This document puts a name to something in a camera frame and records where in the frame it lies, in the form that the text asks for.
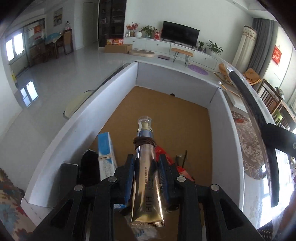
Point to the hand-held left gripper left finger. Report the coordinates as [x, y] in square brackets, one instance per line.
[129, 178]

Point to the brown cardboard box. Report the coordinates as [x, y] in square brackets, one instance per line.
[118, 49]

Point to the dark wooden chair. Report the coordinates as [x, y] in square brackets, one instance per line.
[268, 97]

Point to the gold cosmetic tube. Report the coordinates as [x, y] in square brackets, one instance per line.
[145, 197]

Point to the wooden side table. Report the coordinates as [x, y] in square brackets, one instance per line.
[289, 113]

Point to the white television cabinet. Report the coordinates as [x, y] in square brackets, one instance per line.
[148, 44]

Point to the beige round stool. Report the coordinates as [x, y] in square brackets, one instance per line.
[74, 104]

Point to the bushy green potted plant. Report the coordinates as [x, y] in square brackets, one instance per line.
[148, 30]

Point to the black printed cardboard box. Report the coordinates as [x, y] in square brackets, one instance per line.
[69, 173]

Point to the red gift bag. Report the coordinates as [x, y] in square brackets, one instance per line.
[157, 35]

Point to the cream covered standing air conditioner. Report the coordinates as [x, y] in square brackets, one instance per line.
[245, 46]

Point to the wooden dining table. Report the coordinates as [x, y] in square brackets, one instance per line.
[54, 39]

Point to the patterned floor rug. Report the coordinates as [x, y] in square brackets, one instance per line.
[9, 208]

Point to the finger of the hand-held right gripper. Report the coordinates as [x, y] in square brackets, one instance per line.
[279, 139]

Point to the small potted plant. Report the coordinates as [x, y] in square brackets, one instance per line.
[200, 44]

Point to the black scrunchie with white trim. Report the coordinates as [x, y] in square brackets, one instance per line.
[89, 169]

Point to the wooden bench with hairpin legs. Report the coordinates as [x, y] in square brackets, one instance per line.
[181, 51]

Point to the large leafy potted plant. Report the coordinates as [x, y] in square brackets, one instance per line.
[214, 47]

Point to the red window decoration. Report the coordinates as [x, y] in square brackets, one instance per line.
[39, 31]

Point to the green plastic stool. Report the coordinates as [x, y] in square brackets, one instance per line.
[278, 118]

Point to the red flower arrangement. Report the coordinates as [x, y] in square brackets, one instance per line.
[132, 27]

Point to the red wall hanging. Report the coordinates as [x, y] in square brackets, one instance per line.
[277, 55]

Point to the orange lounge chair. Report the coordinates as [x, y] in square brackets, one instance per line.
[252, 76]

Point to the round purple mat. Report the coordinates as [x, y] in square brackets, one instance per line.
[197, 70]

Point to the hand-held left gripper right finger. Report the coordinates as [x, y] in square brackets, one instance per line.
[163, 178]

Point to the blue and white ointment box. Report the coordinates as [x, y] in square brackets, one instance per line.
[106, 150]

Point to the round white vase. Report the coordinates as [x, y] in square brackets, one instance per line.
[138, 34]

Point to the thin purple board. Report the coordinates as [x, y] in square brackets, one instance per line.
[164, 57]

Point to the dark glass display cabinet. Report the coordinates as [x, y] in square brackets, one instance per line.
[111, 18]

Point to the red candy packet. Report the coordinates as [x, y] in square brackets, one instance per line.
[185, 173]

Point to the grey curtain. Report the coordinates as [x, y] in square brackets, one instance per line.
[261, 39]

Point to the black television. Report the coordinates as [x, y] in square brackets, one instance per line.
[180, 32]

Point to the framed wall picture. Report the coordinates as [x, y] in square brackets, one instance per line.
[58, 16]

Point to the large white cardboard box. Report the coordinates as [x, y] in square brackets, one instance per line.
[173, 76]

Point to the beige round floor board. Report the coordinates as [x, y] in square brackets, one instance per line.
[142, 53]

